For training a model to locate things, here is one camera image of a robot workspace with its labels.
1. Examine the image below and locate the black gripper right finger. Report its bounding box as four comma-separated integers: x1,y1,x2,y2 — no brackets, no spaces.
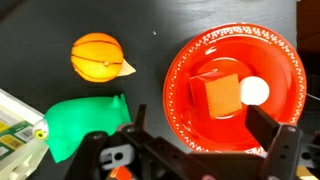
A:
245,103,304,180

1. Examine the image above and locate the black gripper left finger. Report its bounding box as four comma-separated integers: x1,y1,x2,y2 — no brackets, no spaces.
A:
119,104,222,180

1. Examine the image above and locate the orange cube block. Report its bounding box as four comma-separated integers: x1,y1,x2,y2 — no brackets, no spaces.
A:
188,69,243,120

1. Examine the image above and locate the red plastic bowl white trim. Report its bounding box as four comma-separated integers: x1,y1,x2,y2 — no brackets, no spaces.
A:
162,22,308,156

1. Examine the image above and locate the small white ball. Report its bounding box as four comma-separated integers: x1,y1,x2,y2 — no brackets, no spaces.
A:
239,76,271,106

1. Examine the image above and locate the small tan tape scrap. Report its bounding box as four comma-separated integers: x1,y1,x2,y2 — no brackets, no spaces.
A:
118,59,137,78

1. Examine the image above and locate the green rubber toy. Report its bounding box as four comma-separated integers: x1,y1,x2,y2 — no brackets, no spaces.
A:
33,93,133,164

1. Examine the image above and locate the small orange pumpkin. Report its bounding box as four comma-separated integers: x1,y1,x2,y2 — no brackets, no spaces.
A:
70,32,125,84

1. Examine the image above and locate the wooden shape sorter box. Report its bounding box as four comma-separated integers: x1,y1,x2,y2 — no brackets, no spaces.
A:
0,88,49,180

